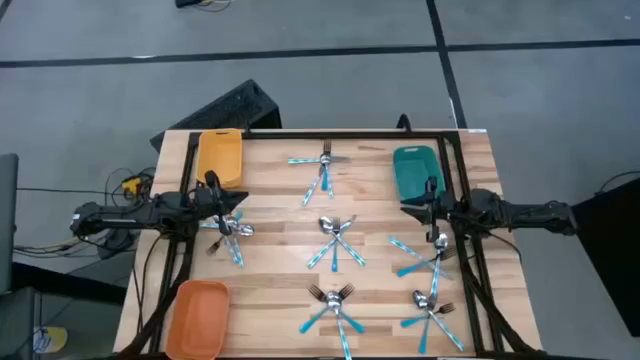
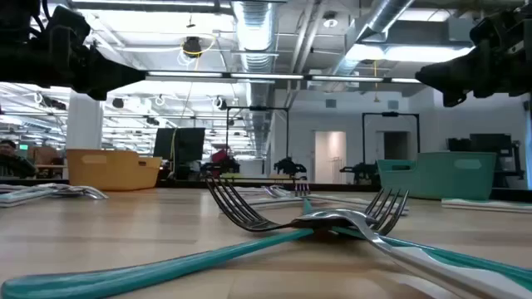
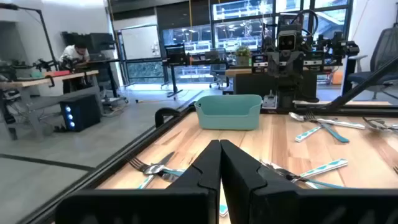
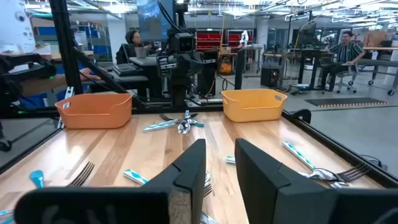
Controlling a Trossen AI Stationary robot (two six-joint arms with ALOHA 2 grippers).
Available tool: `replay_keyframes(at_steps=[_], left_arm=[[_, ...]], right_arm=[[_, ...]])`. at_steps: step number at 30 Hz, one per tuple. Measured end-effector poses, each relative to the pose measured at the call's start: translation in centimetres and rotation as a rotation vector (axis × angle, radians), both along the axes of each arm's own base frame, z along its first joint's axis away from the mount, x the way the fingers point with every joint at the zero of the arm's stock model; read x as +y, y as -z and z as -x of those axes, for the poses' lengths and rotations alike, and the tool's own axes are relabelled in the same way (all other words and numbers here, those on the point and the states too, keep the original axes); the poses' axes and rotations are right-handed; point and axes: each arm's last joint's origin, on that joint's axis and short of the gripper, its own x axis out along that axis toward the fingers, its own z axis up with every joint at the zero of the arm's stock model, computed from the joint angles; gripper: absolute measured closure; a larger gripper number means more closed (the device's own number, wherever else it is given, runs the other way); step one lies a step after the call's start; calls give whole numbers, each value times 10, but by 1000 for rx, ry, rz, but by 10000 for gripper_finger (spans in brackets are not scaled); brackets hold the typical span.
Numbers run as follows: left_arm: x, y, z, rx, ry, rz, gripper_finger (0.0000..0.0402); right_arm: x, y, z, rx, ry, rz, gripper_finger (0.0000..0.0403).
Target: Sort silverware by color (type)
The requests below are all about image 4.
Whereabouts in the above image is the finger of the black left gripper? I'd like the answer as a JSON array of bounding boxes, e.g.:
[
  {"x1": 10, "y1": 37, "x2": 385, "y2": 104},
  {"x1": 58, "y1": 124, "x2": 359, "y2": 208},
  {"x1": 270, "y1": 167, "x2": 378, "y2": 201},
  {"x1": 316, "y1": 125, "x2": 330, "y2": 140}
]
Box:
[
  {"x1": 178, "y1": 58, "x2": 189, "y2": 78},
  {"x1": 191, "y1": 58, "x2": 202, "y2": 78}
]

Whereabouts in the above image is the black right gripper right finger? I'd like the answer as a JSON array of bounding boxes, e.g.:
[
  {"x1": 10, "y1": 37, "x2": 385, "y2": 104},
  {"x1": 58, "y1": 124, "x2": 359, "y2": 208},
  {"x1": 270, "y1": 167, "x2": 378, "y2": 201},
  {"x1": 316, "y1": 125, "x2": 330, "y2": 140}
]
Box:
[{"x1": 235, "y1": 138, "x2": 338, "y2": 224}]

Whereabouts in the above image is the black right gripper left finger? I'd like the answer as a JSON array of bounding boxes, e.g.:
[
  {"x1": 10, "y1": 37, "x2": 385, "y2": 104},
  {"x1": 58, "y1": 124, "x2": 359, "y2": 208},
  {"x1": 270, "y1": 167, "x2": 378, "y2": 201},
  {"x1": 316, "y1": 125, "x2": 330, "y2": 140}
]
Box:
[{"x1": 140, "y1": 139, "x2": 207, "y2": 224}]

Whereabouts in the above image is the yellow floor machine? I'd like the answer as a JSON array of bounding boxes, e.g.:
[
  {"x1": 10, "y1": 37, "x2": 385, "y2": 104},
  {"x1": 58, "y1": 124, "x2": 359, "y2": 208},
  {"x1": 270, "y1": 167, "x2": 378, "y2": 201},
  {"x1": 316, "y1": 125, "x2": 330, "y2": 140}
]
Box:
[{"x1": 217, "y1": 55, "x2": 234, "y2": 75}]

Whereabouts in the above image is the red storage rack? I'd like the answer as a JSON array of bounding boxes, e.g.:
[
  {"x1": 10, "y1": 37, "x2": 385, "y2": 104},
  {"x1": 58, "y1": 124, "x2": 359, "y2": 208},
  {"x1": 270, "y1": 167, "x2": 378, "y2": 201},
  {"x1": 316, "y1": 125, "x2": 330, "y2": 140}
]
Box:
[{"x1": 195, "y1": 29, "x2": 254, "y2": 52}]

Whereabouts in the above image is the black keyboard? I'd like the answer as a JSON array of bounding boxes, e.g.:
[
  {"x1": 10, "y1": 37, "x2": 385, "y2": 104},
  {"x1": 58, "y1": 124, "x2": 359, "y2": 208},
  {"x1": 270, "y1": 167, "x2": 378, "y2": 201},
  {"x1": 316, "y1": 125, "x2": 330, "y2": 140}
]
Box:
[{"x1": 111, "y1": 63, "x2": 144, "y2": 77}]

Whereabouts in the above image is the person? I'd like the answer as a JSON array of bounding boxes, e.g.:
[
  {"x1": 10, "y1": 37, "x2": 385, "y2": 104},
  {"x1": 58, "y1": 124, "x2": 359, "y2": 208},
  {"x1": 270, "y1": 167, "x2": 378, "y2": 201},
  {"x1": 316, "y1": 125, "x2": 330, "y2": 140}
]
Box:
[
  {"x1": 319, "y1": 30, "x2": 366, "y2": 93},
  {"x1": 115, "y1": 29, "x2": 153, "y2": 65}
]

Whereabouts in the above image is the large blue display screen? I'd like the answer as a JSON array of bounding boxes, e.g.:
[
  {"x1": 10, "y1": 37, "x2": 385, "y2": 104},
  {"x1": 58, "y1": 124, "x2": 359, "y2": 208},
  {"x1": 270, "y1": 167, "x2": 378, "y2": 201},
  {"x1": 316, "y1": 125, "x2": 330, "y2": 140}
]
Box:
[{"x1": 136, "y1": 0, "x2": 175, "y2": 41}]

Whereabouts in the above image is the yellow plastic bin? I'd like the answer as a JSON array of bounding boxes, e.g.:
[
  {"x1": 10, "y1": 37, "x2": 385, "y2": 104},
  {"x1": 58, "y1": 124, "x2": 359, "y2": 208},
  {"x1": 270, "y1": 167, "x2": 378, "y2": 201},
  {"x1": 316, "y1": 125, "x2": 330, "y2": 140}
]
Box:
[{"x1": 221, "y1": 88, "x2": 288, "y2": 123}]

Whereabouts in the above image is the black computer tower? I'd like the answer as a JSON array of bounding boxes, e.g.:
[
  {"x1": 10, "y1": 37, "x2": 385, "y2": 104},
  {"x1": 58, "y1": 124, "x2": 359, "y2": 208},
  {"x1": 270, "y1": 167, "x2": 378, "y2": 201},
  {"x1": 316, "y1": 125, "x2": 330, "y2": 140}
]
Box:
[{"x1": 260, "y1": 63, "x2": 282, "y2": 88}]

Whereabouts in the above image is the person's hand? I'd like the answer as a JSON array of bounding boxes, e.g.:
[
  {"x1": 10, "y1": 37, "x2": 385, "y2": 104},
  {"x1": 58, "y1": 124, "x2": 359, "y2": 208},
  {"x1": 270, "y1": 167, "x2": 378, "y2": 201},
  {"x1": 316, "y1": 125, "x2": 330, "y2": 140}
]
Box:
[{"x1": 79, "y1": 67, "x2": 108, "y2": 82}]

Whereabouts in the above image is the orange plastic bin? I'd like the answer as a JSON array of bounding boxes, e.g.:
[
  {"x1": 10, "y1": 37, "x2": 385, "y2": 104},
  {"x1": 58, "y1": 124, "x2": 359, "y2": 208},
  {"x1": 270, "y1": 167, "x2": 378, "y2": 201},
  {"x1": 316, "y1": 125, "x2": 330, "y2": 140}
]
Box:
[{"x1": 55, "y1": 93, "x2": 133, "y2": 130}]

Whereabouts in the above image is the black monitor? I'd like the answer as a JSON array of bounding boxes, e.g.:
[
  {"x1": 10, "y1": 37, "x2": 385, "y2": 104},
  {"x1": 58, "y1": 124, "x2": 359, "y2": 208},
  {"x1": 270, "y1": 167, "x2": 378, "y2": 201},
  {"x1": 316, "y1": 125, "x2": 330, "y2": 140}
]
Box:
[{"x1": 297, "y1": 21, "x2": 318, "y2": 49}]

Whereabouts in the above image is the black floor mat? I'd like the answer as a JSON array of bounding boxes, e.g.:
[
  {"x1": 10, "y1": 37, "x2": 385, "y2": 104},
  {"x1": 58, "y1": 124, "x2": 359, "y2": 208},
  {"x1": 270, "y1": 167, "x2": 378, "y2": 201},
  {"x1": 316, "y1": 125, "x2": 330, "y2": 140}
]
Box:
[{"x1": 304, "y1": 97, "x2": 389, "y2": 108}]

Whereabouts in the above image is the office chair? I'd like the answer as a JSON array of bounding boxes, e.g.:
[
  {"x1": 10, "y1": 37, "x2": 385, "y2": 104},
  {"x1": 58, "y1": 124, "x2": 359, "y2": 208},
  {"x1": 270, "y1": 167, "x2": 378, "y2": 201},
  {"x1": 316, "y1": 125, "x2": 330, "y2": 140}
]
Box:
[{"x1": 323, "y1": 70, "x2": 358, "y2": 94}]

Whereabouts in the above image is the black mounted device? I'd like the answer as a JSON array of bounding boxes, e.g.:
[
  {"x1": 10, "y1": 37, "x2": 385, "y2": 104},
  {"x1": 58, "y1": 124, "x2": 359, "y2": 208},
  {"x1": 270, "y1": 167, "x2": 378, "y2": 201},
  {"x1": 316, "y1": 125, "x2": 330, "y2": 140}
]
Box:
[{"x1": 0, "y1": 52, "x2": 57, "y2": 108}]

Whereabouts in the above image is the white machine housing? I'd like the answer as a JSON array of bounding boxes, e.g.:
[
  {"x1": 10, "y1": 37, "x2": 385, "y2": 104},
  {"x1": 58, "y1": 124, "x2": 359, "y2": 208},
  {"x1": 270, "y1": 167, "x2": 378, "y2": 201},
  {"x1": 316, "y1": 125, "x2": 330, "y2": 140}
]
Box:
[{"x1": 0, "y1": 0, "x2": 37, "y2": 54}]

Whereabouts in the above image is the grey rolling table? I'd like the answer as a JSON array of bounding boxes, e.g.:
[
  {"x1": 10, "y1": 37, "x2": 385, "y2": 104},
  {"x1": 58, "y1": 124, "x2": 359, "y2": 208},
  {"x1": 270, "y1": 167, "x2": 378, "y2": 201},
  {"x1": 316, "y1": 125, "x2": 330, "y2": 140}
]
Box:
[{"x1": 357, "y1": 46, "x2": 398, "y2": 96}]

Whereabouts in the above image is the cardboard box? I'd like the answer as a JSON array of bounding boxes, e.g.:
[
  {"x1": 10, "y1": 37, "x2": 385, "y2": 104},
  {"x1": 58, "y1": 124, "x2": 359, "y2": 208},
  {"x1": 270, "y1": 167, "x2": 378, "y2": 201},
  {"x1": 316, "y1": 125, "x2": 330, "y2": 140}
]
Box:
[{"x1": 363, "y1": 30, "x2": 388, "y2": 48}]

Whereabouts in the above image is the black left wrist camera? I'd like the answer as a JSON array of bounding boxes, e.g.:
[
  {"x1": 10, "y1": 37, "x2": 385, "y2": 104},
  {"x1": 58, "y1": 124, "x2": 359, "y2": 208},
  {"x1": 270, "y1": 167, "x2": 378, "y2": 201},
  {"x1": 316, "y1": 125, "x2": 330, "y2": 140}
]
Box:
[{"x1": 169, "y1": 29, "x2": 197, "y2": 54}]

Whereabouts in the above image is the black curved cable loop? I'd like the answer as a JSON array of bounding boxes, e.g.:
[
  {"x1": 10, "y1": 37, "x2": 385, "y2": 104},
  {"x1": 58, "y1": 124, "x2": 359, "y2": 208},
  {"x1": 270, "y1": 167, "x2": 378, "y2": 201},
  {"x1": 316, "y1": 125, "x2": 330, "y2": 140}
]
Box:
[{"x1": 291, "y1": 108, "x2": 312, "y2": 124}]

